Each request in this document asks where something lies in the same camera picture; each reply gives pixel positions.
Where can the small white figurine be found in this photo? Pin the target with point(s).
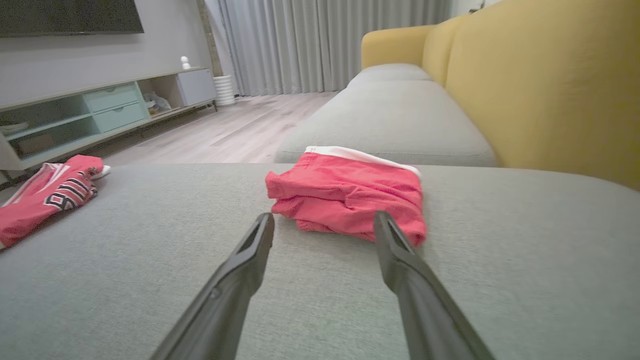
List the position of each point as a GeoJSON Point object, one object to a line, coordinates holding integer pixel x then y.
{"type": "Point", "coordinates": [185, 62]}

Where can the red shorts with white waistband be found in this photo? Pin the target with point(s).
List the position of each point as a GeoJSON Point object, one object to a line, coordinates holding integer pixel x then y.
{"type": "Point", "coordinates": [345, 195]}

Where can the grey plush toy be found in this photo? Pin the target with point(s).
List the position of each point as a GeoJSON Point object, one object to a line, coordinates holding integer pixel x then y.
{"type": "Point", "coordinates": [157, 102]}

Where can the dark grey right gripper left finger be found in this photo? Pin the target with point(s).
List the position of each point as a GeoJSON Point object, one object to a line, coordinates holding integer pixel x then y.
{"type": "Point", "coordinates": [225, 300]}

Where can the grey pleated curtain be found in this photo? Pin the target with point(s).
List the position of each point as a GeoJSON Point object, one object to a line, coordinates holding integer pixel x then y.
{"type": "Point", "coordinates": [325, 45]}

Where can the mint and white TV cabinet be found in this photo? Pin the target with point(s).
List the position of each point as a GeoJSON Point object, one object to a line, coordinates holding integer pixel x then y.
{"type": "Point", "coordinates": [110, 107]}

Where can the yellow sofa armrest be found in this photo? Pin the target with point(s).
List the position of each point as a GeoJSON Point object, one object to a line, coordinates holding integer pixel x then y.
{"type": "Point", "coordinates": [392, 45]}

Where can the white ribbed vase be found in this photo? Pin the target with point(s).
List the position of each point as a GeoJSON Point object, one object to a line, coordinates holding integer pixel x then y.
{"type": "Point", "coordinates": [224, 91]}

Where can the black flat TV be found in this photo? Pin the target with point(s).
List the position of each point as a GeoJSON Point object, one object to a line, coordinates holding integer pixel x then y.
{"type": "Point", "coordinates": [65, 15]}

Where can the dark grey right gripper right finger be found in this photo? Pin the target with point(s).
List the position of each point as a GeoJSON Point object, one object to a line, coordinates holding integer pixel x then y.
{"type": "Point", "coordinates": [425, 310]}

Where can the red and white basketball jersey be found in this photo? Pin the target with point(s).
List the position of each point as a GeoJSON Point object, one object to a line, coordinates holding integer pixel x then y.
{"type": "Point", "coordinates": [40, 197]}

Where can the grey sofa seat cushion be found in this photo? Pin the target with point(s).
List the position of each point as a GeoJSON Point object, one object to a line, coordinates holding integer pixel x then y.
{"type": "Point", "coordinates": [390, 120]}
{"type": "Point", "coordinates": [390, 73]}

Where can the yellow sofa backrest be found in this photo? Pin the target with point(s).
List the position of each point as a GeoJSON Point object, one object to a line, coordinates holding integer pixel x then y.
{"type": "Point", "coordinates": [550, 80]}

